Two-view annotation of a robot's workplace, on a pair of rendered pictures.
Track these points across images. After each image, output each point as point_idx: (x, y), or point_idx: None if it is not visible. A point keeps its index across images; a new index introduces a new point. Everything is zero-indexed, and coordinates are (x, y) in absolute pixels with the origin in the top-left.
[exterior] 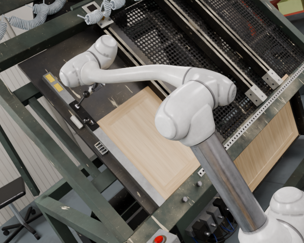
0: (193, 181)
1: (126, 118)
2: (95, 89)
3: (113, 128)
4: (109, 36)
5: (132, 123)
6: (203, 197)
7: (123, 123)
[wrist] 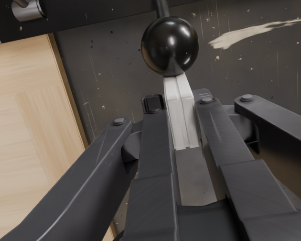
0: None
1: (31, 178)
2: (124, 124)
3: None
4: None
5: (0, 188)
6: None
7: (10, 156)
